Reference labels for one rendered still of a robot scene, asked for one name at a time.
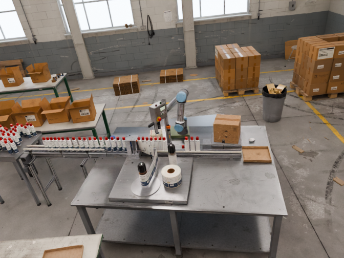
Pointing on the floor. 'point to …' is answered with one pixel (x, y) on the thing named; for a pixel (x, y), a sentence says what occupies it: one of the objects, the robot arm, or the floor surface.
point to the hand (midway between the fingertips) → (155, 133)
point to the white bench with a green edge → (28, 248)
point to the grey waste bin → (272, 108)
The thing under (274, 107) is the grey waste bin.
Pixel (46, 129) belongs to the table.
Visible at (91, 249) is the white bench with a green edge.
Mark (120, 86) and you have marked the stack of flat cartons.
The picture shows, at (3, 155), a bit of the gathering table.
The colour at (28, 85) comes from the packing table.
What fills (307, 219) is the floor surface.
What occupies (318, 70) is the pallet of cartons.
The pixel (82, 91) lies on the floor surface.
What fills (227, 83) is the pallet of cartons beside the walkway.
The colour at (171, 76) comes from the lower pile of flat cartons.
